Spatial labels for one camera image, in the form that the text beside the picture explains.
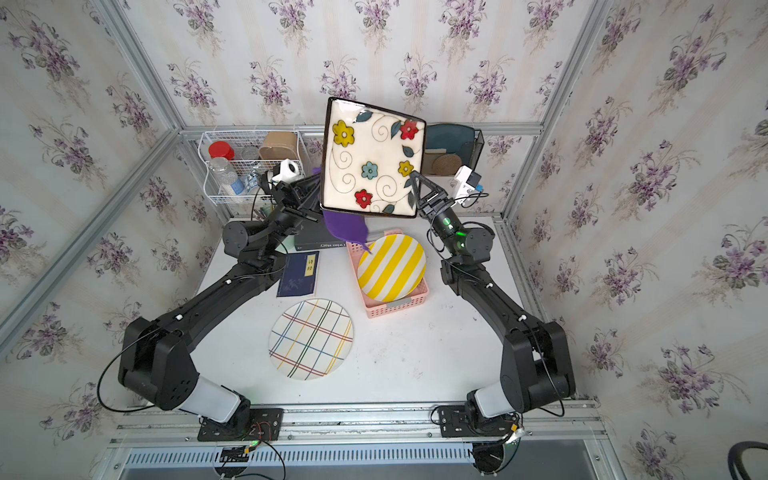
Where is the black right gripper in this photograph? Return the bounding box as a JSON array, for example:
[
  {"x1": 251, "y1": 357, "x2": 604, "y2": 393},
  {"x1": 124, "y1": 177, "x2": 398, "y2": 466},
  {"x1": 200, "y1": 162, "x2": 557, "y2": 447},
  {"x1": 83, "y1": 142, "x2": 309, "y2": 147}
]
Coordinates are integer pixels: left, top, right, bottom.
[{"x1": 409, "y1": 176, "x2": 465, "y2": 264}]

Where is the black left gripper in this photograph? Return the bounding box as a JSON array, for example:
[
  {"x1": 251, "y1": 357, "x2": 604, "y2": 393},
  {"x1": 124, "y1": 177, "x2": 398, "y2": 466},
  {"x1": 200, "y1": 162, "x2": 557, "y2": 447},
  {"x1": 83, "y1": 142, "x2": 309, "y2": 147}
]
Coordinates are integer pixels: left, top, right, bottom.
[{"x1": 261, "y1": 178, "x2": 331, "y2": 257}]

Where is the square floral plate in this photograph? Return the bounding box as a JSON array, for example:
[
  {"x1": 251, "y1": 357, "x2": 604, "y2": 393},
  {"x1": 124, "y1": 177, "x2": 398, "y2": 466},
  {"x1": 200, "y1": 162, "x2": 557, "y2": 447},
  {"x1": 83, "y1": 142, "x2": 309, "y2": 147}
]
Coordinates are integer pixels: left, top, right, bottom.
[{"x1": 320, "y1": 97, "x2": 427, "y2": 218}]

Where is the purple cloth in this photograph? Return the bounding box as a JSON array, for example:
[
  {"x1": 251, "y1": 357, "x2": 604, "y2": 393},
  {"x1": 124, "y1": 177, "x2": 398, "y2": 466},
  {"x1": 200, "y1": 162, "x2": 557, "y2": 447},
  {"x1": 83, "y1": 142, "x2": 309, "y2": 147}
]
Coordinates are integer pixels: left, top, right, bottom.
[{"x1": 323, "y1": 209, "x2": 370, "y2": 252}]

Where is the yellow striped round plate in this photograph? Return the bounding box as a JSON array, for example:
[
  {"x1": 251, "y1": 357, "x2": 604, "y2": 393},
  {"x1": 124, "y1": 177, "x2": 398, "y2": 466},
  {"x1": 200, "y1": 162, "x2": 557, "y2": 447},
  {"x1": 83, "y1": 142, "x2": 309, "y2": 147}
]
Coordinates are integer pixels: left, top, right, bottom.
[{"x1": 356, "y1": 233, "x2": 426, "y2": 303}]

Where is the round plaid plate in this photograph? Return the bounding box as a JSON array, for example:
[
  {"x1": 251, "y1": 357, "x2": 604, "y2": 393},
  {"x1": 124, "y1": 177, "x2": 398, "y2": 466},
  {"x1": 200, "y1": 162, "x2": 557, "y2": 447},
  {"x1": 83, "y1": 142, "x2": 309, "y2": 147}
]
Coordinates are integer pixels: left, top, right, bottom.
[{"x1": 268, "y1": 298, "x2": 355, "y2": 381}]

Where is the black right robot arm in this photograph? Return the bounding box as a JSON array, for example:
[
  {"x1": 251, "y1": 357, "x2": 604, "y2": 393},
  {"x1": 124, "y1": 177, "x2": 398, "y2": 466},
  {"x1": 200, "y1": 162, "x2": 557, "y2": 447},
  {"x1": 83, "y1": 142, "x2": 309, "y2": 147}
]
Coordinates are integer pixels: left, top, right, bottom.
[{"x1": 405, "y1": 172, "x2": 576, "y2": 421}]

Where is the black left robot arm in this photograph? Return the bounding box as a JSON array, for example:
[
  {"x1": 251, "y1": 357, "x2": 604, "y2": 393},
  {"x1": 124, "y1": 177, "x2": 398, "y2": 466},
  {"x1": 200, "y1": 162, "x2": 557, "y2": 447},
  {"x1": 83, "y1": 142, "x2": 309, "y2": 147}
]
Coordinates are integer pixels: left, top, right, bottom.
[{"x1": 117, "y1": 174, "x2": 321, "y2": 428}]

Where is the teal plate in holder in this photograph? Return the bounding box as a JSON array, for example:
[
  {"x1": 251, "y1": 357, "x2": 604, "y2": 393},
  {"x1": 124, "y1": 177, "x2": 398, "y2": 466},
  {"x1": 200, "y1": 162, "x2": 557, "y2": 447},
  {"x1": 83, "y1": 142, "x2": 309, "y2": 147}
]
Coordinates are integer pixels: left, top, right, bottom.
[{"x1": 424, "y1": 123, "x2": 476, "y2": 175}]

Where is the round cork coaster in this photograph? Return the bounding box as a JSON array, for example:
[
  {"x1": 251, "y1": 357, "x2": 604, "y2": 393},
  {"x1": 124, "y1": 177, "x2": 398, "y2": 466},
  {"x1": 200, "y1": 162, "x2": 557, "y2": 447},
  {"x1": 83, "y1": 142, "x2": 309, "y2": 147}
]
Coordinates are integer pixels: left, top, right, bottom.
[{"x1": 431, "y1": 154, "x2": 463, "y2": 177}]

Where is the dark grey book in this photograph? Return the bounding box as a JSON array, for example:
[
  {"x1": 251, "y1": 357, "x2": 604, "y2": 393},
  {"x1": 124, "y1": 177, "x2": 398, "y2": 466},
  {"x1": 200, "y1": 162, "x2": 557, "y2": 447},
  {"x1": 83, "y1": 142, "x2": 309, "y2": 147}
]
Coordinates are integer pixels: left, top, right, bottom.
[{"x1": 294, "y1": 220, "x2": 346, "y2": 251}]

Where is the brown paper box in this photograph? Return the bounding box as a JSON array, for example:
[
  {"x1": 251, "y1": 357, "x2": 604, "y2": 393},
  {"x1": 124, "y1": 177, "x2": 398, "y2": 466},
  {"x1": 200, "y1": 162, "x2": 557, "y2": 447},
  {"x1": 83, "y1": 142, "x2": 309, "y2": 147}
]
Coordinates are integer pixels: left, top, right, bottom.
[{"x1": 259, "y1": 131, "x2": 299, "y2": 161}]

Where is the clear plastic bottle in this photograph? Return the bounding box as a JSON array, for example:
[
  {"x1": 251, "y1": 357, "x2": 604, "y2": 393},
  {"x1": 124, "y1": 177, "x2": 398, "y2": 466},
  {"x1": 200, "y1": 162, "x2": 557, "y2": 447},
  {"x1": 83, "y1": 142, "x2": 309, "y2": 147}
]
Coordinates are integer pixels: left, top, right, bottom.
[{"x1": 210, "y1": 157, "x2": 245, "y2": 196}]

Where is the small navy notebook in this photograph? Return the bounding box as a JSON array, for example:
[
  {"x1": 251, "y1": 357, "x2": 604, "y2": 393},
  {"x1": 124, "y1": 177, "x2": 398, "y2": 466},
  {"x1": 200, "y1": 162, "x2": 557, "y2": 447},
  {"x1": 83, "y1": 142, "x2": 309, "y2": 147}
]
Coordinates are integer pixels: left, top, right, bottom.
[{"x1": 277, "y1": 251, "x2": 320, "y2": 297}]

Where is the pink plastic basket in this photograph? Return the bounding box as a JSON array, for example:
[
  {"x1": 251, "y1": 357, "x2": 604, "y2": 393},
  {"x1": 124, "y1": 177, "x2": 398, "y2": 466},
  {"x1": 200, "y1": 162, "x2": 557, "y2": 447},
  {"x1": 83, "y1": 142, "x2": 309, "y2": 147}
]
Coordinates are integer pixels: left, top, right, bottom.
[{"x1": 346, "y1": 230, "x2": 429, "y2": 318}]

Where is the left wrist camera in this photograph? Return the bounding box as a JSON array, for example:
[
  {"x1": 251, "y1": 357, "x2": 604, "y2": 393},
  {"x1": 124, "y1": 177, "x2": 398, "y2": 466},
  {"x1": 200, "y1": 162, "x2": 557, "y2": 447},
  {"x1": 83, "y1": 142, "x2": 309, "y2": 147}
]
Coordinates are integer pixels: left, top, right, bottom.
[{"x1": 270, "y1": 159, "x2": 304, "y2": 184}]

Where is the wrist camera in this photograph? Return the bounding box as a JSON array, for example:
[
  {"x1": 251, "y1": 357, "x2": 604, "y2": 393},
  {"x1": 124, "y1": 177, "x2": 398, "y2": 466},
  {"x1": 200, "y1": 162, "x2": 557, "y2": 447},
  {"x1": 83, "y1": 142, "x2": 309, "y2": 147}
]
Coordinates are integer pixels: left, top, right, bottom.
[
  {"x1": 270, "y1": 159, "x2": 304, "y2": 184},
  {"x1": 453, "y1": 165, "x2": 483, "y2": 203}
]

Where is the black mesh wall holder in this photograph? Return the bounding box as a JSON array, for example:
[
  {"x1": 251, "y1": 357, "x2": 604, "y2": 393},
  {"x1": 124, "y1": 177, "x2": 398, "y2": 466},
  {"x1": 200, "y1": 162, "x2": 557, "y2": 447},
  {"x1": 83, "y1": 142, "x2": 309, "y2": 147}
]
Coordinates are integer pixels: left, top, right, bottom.
[{"x1": 422, "y1": 124, "x2": 485, "y2": 178}]

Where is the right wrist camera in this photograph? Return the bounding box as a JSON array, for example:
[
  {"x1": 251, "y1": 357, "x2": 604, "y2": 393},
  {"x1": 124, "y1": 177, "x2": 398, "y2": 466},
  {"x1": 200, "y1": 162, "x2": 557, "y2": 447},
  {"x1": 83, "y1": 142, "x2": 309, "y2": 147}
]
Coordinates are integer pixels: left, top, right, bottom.
[{"x1": 453, "y1": 165, "x2": 483, "y2": 203}]

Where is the white wire basket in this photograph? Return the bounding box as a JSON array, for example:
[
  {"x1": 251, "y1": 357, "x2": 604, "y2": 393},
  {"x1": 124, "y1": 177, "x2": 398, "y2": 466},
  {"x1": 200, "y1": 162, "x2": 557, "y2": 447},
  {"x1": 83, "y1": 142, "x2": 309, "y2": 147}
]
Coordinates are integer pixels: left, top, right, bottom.
[{"x1": 197, "y1": 129, "x2": 311, "y2": 204}]

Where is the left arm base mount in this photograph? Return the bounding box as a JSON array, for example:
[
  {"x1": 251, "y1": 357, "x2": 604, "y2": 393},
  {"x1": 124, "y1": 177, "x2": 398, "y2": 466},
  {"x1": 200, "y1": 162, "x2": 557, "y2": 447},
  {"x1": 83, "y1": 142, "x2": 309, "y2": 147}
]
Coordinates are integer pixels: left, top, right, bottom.
[{"x1": 196, "y1": 390, "x2": 285, "y2": 461}]

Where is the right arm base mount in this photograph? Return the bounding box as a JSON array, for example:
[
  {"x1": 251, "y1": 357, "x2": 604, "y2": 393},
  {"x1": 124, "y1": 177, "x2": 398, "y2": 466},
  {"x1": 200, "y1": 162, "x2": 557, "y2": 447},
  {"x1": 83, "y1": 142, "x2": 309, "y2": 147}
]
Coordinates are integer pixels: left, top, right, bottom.
[{"x1": 429, "y1": 390, "x2": 528, "y2": 476}]

